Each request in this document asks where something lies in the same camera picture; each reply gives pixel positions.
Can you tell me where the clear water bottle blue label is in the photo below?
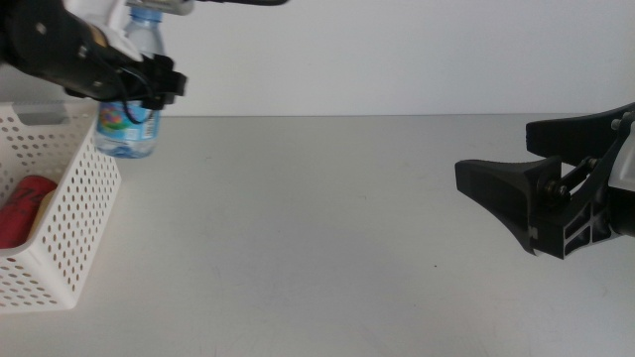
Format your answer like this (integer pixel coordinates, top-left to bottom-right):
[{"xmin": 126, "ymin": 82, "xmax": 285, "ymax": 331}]
[{"xmin": 93, "ymin": 5, "xmax": 166, "ymax": 161}]

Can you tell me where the red soda can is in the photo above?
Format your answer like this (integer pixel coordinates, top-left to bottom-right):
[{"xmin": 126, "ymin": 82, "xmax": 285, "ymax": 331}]
[{"xmin": 0, "ymin": 175, "xmax": 59, "ymax": 251}]

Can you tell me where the white perforated plastic basket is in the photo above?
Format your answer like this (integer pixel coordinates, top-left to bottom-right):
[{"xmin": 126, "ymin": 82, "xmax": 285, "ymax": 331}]
[{"xmin": 0, "ymin": 100, "xmax": 122, "ymax": 313}]

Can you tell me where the thin black left gripper wire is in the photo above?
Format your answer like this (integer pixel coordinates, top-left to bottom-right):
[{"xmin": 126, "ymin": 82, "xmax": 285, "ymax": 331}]
[{"xmin": 117, "ymin": 62, "xmax": 156, "ymax": 126}]

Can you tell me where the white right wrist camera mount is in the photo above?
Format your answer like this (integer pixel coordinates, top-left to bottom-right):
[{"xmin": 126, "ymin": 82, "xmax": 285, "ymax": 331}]
[{"xmin": 607, "ymin": 136, "xmax": 635, "ymax": 192}]

